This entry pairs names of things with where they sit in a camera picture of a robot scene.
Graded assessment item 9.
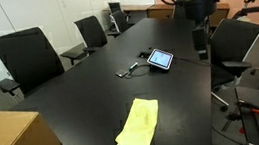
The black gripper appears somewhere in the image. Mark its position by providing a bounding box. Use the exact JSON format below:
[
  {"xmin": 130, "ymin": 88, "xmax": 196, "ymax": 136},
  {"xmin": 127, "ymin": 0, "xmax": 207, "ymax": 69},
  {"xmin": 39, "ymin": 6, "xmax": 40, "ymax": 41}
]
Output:
[{"xmin": 191, "ymin": 26, "xmax": 210, "ymax": 62}]

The yellow towel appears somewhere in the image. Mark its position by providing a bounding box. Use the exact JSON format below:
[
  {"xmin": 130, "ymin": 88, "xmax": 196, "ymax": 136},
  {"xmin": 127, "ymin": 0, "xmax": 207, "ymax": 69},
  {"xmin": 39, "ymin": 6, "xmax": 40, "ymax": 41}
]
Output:
[{"xmin": 107, "ymin": 94, "xmax": 164, "ymax": 145}]

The white framed tablet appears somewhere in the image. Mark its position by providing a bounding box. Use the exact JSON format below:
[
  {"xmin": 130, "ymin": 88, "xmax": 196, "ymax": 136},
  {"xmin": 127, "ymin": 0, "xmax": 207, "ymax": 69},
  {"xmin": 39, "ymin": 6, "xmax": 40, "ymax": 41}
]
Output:
[{"xmin": 145, "ymin": 46, "xmax": 177, "ymax": 74}]

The green capped marker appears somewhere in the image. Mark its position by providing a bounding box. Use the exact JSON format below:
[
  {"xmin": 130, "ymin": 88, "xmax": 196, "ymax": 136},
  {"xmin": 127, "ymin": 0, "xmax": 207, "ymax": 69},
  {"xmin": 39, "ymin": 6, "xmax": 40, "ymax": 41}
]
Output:
[{"xmin": 127, "ymin": 61, "xmax": 140, "ymax": 72}]

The black tripod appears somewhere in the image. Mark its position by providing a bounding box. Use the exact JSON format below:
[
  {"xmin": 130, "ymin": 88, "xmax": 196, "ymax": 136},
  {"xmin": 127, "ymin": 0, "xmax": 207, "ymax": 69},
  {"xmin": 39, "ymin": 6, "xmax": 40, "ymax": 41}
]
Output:
[{"xmin": 215, "ymin": 84, "xmax": 259, "ymax": 145}]

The wooden side desk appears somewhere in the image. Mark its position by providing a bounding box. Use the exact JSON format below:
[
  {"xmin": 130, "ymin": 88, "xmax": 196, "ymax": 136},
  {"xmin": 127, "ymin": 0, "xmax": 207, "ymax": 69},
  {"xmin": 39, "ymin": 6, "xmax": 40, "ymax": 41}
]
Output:
[{"xmin": 101, "ymin": 0, "xmax": 155, "ymax": 18}]

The large black mesh office chair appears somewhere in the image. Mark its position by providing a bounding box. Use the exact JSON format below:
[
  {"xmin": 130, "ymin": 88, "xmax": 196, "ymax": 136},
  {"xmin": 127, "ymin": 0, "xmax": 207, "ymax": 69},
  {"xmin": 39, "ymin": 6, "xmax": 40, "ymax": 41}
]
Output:
[{"xmin": 0, "ymin": 23, "xmax": 68, "ymax": 102}]

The black tablet cable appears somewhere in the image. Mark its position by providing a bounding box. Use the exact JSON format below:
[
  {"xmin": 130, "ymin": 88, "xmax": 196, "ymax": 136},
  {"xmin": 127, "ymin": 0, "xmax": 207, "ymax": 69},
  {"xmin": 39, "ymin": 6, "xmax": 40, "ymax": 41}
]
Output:
[{"xmin": 172, "ymin": 52, "xmax": 212, "ymax": 72}]

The black chair with white frame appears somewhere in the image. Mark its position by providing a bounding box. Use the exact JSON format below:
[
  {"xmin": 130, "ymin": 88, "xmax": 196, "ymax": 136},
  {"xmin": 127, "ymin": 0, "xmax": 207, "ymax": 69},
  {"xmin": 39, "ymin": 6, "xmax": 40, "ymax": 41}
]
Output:
[{"xmin": 201, "ymin": 14, "xmax": 259, "ymax": 114}]

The black looped cable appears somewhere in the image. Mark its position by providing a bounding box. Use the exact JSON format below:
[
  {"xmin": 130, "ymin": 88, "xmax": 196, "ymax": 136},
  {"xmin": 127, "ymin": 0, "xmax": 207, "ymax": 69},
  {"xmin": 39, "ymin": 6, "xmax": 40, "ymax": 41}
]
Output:
[{"xmin": 123, "ymin": 62, "xmax": 153, "ymax": 80}]

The orange handled clamp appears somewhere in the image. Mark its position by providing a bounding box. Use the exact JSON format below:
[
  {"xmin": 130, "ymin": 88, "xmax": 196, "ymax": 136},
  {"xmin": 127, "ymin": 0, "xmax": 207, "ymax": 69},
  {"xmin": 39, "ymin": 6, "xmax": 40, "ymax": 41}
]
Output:
[{"xmin": 234, "ymin": 97, "xmax": 259, "ymax": 119}]

